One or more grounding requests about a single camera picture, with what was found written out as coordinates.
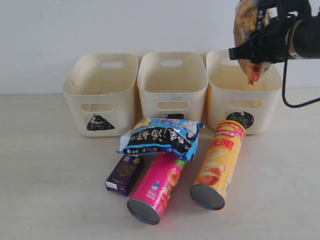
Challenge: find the cream bin triangle mark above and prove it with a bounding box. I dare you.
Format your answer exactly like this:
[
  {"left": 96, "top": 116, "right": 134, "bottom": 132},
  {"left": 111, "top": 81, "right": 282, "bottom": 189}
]
[{"left": 63, "top": 53, "right": 139, "bottom": 137}]

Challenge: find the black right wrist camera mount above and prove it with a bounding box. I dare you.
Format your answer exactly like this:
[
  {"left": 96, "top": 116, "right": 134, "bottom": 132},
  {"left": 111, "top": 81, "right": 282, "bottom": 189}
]
[{"left": 228, "top": 41, "right": 261, "bottom": 61}]

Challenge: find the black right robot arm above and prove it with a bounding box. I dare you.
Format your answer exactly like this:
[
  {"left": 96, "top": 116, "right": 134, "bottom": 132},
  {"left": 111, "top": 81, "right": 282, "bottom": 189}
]
[{"left": 250, "top": 0, "right": 320, "bottom": 64}]

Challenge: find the orange noodle snack bag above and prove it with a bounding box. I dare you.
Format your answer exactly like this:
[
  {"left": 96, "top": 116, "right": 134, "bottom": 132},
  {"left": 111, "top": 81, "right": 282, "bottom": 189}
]
[{"left": 233, "top": 0, "right": 273, "bottom": 85}]

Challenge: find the yellow chips can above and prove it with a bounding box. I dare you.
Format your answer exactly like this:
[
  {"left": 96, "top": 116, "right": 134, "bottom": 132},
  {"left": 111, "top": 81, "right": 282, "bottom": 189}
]
[{"left": 190, "top": 120, "right": 246, "bottom": 210}]

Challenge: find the cream bin circle mark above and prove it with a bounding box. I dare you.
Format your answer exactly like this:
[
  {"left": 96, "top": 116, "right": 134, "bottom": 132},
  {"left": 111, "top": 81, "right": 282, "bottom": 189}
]
[{"left": 206, "top": 50, "right": 282, "bottom": 135}]

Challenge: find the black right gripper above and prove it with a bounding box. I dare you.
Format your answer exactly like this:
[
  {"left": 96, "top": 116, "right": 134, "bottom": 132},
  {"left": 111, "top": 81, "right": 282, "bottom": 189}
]
[{"left": 251, "top": 14, "right": 297, "bottom": 63}]

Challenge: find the cream bin square mark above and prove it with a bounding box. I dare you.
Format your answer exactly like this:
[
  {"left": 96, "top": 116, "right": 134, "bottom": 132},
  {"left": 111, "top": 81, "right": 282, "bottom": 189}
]
[{"left": 137, "top": 51, "right": 209, "bottom": 121}]

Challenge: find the pink chips can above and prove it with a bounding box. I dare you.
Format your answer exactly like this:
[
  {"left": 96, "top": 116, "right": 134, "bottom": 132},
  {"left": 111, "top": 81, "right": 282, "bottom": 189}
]
[{"left": 127, "top": 153, "right": 186, "bottom": 225}]

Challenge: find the purple small carton box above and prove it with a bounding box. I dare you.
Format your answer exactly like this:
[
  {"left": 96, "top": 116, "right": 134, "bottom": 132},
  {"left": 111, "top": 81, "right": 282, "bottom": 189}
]
[{"left": 105, "top": 154, "right": 145, "bottom": 197}]

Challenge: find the blue black snack bag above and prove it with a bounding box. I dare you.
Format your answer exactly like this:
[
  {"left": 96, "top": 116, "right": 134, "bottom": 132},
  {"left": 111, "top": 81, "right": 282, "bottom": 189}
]
[{"left": 117, "top": 117, "right": 205, "bottom": 162}]

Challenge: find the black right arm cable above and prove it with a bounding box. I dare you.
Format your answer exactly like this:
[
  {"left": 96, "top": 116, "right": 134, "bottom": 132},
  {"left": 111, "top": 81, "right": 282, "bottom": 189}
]
[{"left": 281, "top": 58, "right": 320, "bottom": 109}]

